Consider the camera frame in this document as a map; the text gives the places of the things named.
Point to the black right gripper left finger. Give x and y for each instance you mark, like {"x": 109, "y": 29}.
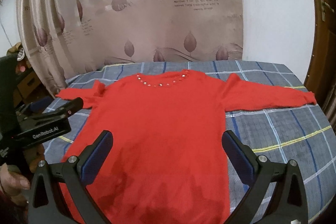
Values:
{"x": 46, "y": 201}

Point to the red knit sweater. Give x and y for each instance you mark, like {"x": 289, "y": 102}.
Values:
{"x": 167, "y": 164}

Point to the person's left hand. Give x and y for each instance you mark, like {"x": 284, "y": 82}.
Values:
{"x": 13, "y": 185}

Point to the cluttered brown side furniture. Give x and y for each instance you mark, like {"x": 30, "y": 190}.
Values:
{"x": 29, "y": 89}

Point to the brown wooden door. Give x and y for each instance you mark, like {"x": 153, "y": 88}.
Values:
{"x": 320, "y": 78}

